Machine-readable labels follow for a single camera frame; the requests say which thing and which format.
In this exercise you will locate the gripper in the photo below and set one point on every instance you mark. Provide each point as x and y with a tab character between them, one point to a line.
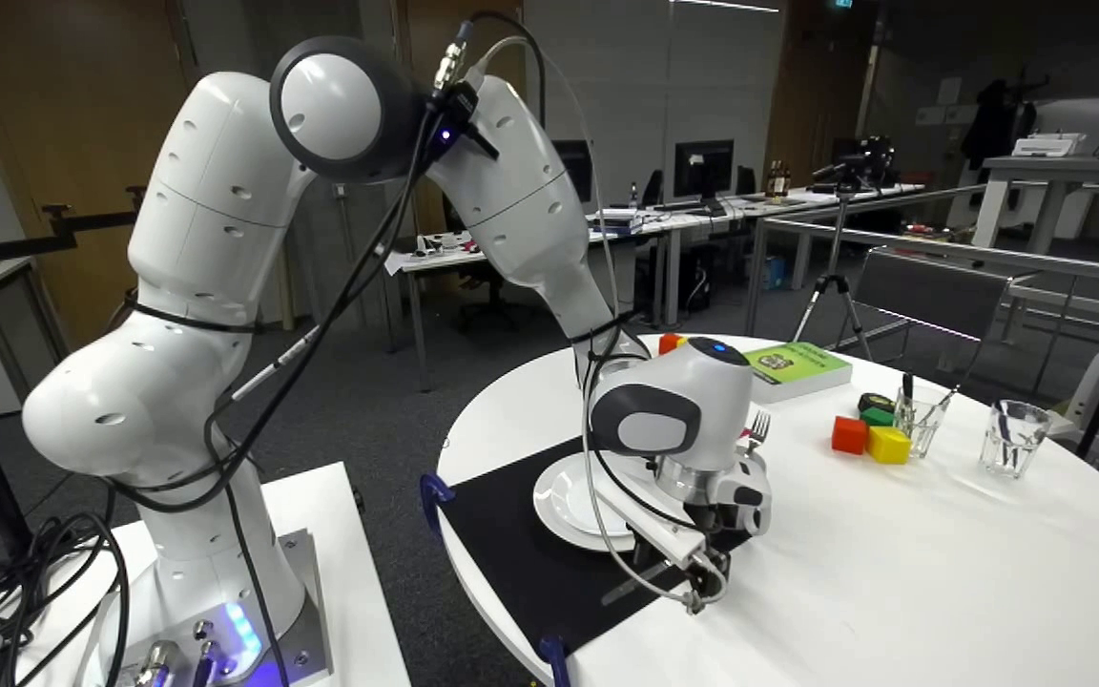
723	527

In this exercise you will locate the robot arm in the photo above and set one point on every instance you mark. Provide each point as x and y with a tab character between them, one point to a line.
216	219

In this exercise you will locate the silver knife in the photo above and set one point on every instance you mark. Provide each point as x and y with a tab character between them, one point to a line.
628	584

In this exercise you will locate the white plate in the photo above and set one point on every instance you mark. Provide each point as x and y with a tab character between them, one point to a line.
564	501

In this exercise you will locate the silver fork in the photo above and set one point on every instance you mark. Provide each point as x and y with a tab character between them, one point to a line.
758	427

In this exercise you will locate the blue clamp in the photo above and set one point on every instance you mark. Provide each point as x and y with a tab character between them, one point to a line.
554	660
433	496

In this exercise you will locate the black placemat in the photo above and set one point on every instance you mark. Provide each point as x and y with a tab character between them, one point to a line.
521	563

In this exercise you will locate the red block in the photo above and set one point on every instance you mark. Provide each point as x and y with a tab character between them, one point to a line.
849	435

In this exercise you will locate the orange block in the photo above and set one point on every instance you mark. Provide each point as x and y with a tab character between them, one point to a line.
669	343

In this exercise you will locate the green book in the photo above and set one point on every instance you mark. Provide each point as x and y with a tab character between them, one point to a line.
798	367

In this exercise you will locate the yellow block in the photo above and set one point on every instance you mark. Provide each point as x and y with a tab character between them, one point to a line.
889	446

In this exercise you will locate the green block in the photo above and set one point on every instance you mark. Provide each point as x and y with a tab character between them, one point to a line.
878	417

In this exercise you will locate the black tape measure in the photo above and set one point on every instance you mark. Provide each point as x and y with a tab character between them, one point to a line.
876	401

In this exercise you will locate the small glass holding pens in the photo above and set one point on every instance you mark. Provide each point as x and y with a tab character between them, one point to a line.
920	429

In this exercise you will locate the black pen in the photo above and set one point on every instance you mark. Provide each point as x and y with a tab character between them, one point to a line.
907	389

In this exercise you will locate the black office chair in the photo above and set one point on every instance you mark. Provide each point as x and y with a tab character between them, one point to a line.
485	291

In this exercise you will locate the row of white desks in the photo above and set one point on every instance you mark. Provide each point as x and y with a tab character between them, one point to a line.
683	218

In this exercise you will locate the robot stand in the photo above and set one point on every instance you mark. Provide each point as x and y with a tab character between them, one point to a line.
340	572

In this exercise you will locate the clear drinking glass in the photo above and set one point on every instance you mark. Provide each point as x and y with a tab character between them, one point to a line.
1014	441

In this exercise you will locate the grey chair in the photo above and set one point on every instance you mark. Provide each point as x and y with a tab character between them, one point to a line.
926	296

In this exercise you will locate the pair of brown bottles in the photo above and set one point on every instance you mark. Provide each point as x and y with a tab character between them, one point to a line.
777	181

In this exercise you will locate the black monitor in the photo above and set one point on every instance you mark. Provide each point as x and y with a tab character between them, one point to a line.
702	169
575	170

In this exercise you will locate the dark coat on rack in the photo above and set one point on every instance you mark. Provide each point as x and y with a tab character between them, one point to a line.
993	124

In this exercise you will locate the grey high table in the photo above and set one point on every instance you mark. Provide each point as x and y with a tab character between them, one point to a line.
1065	170

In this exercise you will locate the white printer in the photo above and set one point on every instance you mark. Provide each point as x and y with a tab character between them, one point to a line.
1046	145

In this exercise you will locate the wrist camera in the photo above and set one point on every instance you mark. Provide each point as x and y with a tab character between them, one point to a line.
656	530

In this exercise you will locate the camera on tripod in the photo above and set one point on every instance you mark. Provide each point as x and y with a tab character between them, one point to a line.
836	281

